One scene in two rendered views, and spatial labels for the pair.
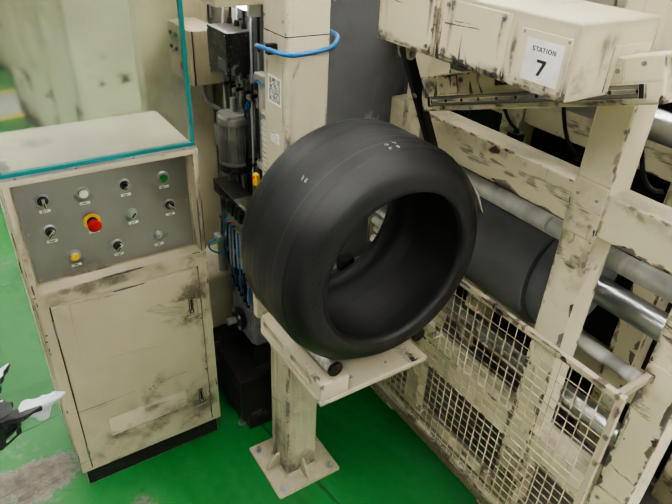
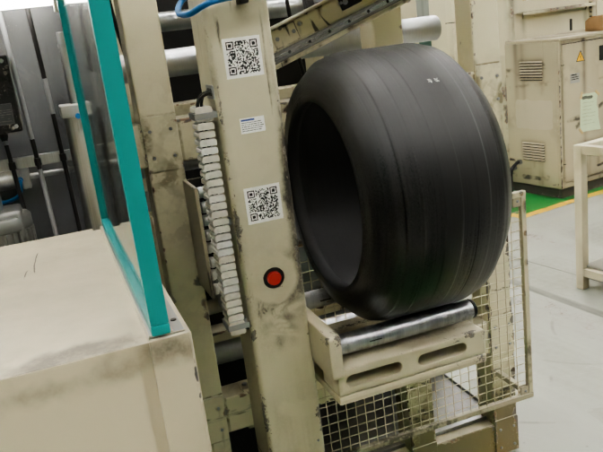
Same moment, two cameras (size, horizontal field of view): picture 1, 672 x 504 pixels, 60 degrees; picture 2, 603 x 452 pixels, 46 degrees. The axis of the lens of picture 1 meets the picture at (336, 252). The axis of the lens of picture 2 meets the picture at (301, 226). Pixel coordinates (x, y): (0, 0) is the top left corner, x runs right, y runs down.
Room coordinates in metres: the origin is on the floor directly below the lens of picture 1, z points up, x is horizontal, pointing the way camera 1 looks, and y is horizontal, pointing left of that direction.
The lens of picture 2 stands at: (1.08, 1.51, 1.55)
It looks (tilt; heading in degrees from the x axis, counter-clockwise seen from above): 15 degrees down; 286
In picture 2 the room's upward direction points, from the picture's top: 7 degrees counter-clockwise
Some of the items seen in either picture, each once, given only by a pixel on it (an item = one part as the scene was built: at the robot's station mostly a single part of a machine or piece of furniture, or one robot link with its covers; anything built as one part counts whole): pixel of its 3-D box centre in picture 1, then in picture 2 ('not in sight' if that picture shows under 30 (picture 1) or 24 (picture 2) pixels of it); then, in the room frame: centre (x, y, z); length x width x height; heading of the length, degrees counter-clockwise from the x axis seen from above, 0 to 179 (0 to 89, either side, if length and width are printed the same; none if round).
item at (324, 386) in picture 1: (301, 349); (404, 354); (1.29, 0.08, 0.84); 0.36 x 0.09 x 0.06; 34
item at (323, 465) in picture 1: (293, 456); not in sight; (1.56, 0.13, 0.02); 0.27 x 0.27 x 0.04; 34
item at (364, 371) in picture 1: (341, 343); (378, 347); (1.36, -0.03, 0.80); 0.37 x 0.36 x 0.02; 124
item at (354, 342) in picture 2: (302, 332); (404, 326); (1.28, 0.08, 0.90); 0.35 x 0.05 x 0.05; 34
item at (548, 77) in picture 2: not in sight; (572, 110); (0.40, -4.80, 0.62); 0.91 x 0.58 x 1.25; 44
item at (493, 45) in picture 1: (498, 29); not in sight; (1.43, -0.35, 1.71); 0.61 x 0.25 x 0.15; 34
